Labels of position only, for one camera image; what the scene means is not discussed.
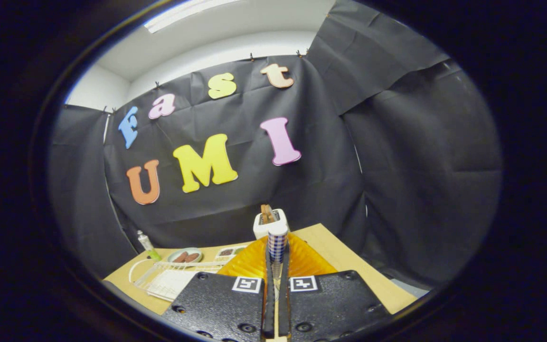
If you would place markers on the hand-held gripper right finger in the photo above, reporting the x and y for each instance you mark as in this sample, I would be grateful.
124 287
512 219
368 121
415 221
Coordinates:
335 304

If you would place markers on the white drain mat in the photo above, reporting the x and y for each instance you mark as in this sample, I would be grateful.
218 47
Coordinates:
171 285

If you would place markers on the small grey-green dish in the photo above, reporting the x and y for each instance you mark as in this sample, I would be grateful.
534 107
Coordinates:
185 250

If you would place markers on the white divided tray with grains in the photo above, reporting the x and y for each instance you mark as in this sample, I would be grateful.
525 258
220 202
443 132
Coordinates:
228 251

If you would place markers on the ceiling light panel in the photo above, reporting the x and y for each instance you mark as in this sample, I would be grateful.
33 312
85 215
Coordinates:
183 13

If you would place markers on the brown toast slice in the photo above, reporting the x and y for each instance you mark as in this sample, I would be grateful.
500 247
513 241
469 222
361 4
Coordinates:
264 214
271 214

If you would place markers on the cream toaster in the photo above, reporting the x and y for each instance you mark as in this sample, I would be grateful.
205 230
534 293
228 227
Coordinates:
260 228

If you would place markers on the clear bottle with green liquid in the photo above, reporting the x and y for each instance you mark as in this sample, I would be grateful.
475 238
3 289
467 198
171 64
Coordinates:
146 243

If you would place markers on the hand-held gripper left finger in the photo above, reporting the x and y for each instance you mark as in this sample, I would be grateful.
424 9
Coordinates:
216 304

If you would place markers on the brown sausage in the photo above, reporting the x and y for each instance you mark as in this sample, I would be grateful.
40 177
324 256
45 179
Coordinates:
179 257
192 257

